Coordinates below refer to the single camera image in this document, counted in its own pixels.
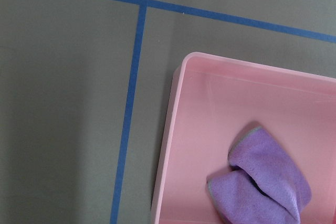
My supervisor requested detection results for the purple microfiber cloth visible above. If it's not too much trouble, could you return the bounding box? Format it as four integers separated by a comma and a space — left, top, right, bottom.
207, 126, 311, 223

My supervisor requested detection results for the pink plastic bin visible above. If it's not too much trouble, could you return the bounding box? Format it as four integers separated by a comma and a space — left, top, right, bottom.
151, 52, 335, 223

